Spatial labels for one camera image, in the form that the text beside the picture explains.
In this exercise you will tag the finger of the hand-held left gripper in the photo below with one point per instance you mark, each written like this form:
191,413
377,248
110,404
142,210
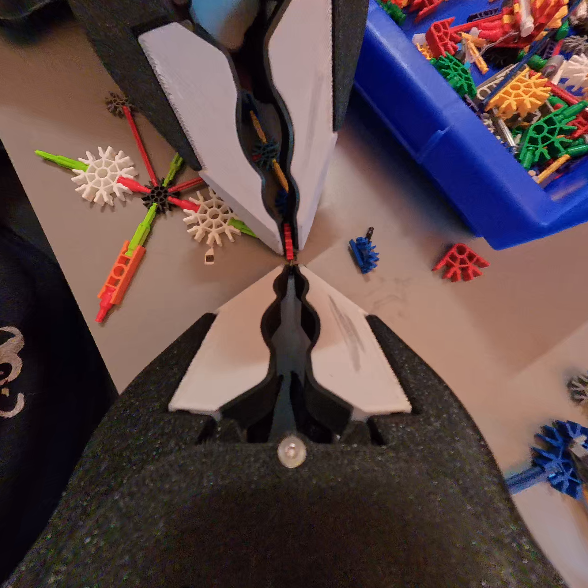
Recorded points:
206,115
307,92

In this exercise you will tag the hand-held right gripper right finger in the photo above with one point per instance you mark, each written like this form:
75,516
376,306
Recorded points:
353,363

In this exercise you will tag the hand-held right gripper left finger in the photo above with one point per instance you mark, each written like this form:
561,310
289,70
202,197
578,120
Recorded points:
220,363

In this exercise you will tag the long red toy rod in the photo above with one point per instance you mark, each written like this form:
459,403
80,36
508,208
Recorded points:
188,183

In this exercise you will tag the short yellow toy rod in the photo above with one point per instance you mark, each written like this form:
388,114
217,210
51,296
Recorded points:
280,174

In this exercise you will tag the colourful toy rod wheel assembly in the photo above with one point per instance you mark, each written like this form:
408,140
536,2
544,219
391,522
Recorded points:
158,195

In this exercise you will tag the blue plastic bin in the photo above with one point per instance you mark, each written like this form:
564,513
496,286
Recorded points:
413,115

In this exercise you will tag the blue toy connector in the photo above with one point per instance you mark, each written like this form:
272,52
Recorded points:
281,202

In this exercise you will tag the green toy rod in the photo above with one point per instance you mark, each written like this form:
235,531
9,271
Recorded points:
243,227

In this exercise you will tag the small red gear connector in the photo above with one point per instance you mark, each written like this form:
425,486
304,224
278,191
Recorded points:
288,241

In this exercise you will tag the pile of toy construction pieces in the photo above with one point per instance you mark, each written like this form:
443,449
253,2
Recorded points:
519,92

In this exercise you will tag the small white paper scrap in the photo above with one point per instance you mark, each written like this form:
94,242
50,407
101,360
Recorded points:
209,258

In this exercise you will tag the blue connector with black rod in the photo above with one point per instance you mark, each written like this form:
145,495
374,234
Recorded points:
364,252

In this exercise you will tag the red toy connector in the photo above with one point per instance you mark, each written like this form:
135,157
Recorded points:
459,262

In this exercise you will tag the black printed shirt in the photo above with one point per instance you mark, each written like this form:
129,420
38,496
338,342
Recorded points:
46,321

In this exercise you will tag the toy vehicle model with wheels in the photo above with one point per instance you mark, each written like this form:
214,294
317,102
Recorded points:
558,459

